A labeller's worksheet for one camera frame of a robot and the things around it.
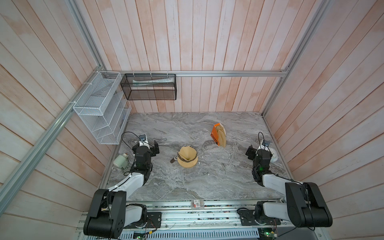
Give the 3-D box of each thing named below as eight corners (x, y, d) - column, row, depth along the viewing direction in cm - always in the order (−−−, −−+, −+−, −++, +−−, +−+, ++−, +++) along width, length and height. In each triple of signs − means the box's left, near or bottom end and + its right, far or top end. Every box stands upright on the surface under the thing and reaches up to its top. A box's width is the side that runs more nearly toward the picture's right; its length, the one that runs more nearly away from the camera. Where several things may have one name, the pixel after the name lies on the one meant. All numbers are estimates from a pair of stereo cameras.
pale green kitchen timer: (119, 173, 91) (113, 167, 85) (118, 163, 95) (112, 156, 89) (130, 169, 93) (126, 163, 86) (129, 159, 97) (124, 153, 91)
